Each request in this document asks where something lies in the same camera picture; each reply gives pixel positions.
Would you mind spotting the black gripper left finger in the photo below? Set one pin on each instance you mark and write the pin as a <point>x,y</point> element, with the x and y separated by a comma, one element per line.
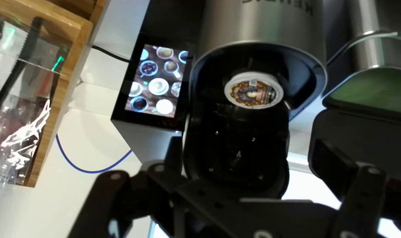
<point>120,199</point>

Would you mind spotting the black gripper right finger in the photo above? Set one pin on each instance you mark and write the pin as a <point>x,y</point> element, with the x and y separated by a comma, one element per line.
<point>362,189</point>

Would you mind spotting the white coffee pod brown lid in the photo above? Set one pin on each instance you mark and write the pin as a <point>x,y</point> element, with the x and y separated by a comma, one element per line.
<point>253,92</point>

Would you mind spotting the silver and black coffeemaker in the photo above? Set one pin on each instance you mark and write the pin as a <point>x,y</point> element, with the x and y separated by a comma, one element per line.
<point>253,35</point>

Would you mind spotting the dark tinted water tank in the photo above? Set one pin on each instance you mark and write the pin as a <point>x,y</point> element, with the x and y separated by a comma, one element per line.
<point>372,93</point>

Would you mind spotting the clear plastic zip bag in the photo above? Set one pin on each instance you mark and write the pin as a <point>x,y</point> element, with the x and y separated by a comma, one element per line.
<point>18,127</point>

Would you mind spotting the wooden organizer box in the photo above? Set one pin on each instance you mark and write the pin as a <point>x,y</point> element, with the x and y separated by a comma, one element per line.
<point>69,40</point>

